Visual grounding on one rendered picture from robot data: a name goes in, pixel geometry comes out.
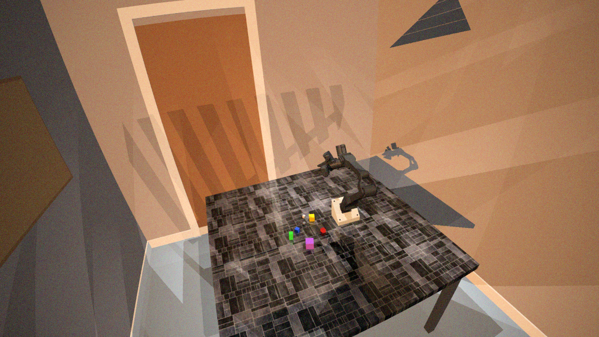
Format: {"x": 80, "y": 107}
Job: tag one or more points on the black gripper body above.
{"x": 331, "y": 166}

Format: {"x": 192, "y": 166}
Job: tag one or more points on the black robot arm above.
{"x": 348, "y": 160}

